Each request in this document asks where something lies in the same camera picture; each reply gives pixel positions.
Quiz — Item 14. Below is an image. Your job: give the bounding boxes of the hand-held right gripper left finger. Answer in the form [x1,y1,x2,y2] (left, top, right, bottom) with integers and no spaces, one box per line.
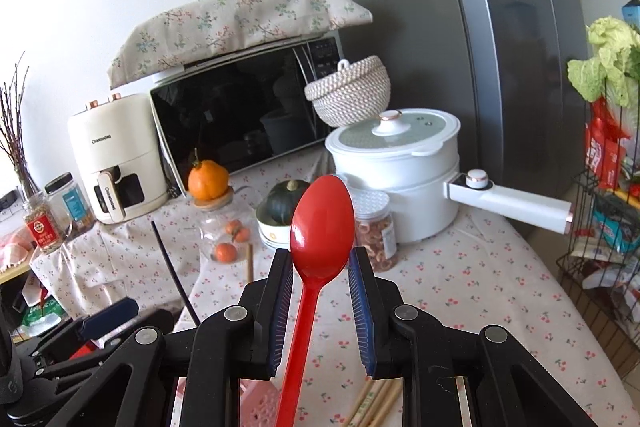
[48,249,296,427]

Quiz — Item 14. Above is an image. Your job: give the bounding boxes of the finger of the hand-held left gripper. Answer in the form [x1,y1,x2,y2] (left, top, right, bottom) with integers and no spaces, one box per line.
[75,298,141,342]
[97,311,177,355]

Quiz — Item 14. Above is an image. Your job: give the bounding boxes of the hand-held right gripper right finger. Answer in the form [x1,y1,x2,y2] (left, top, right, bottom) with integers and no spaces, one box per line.
[348,246,599,427]

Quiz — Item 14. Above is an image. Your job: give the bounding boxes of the red plastic spoon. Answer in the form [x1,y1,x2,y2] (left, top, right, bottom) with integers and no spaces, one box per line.
[275,174,356,427]

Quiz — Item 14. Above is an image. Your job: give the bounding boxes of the black chopstick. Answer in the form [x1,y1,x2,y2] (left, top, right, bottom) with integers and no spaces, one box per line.
[151,221,202,327]

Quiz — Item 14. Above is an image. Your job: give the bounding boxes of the green packet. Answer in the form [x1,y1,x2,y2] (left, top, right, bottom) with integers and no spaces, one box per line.
[20,302,67,334]

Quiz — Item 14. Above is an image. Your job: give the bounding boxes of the white bowl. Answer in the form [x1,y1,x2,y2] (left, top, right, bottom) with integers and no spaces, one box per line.
[256,202,297,252]

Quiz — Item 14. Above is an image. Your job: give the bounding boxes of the clear plastic snack jar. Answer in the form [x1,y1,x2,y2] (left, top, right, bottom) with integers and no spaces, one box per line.
[350,188,400,273]

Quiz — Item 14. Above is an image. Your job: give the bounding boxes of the pink plastic basket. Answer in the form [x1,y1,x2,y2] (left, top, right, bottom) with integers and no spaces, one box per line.
[175,377,284,427]

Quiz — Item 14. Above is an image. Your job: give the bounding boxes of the dark green squash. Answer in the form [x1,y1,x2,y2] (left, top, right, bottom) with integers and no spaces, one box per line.
[265,179,312,227]

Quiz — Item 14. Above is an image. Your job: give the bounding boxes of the glass jar with wooden lid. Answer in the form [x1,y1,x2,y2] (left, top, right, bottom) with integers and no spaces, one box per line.
[194,188,254,266]

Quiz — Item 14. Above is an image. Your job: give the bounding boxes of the red label glass jar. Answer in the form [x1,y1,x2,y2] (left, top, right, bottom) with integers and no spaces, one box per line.
[21,192,65,256]

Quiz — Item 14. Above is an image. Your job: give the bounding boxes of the blue label plastic jar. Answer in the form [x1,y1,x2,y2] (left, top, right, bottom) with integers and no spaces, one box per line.
[44,173,96,241]

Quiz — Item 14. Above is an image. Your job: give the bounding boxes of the pink plastic bag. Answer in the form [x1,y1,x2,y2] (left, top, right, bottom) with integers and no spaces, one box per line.
[0,227,39,274]

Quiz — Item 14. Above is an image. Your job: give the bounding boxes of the white electric pot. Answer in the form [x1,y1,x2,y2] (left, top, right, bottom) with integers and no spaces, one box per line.
[325,108,574,244]

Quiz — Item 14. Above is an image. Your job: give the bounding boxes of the cherry print tablecloth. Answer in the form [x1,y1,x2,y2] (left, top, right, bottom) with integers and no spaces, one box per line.
[30,147,627,427]

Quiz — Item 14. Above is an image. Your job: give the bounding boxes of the large orange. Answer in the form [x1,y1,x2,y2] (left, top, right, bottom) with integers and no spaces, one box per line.
[187,148,231,202]

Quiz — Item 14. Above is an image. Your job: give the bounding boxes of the cream air fryer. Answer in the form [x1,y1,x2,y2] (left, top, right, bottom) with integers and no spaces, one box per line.
[67,93,174,225]

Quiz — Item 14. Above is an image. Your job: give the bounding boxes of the glass pot lid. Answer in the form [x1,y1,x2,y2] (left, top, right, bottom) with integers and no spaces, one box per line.
[337,109,447,148]

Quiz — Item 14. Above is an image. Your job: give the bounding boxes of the dried twigs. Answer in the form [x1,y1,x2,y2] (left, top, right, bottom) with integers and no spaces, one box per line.
[0,52,42,204]

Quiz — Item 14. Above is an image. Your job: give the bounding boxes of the black microwave oven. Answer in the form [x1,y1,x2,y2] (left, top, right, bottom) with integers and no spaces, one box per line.
[149,34,346,198]

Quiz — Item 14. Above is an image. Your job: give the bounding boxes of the white woven basket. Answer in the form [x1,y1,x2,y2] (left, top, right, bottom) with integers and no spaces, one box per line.
[304,55,392,129]

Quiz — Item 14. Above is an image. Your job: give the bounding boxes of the blue snack packet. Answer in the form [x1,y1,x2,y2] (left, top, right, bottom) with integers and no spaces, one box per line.
[594,202,640,254]

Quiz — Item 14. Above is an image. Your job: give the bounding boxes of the floral cloth cover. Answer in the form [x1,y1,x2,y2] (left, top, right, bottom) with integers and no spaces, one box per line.
[106,0,374,88]

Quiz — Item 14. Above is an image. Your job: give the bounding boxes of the grey refrigerator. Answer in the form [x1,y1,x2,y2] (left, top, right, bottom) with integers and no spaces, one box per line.
[305,0,592,239]

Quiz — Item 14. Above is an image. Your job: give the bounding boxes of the red snack packets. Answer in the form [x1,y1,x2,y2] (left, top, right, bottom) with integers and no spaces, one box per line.
[585,101,632,194]

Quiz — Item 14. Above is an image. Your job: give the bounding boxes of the napa cabbage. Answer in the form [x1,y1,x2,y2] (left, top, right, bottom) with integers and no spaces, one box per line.
[567,17,640,108]

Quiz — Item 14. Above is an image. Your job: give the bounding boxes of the blue carton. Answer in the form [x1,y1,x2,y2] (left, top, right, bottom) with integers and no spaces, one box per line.
[621,0,640,34]

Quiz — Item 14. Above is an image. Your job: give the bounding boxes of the black wire rack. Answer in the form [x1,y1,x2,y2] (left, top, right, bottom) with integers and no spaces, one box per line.
[556,77,640,379]

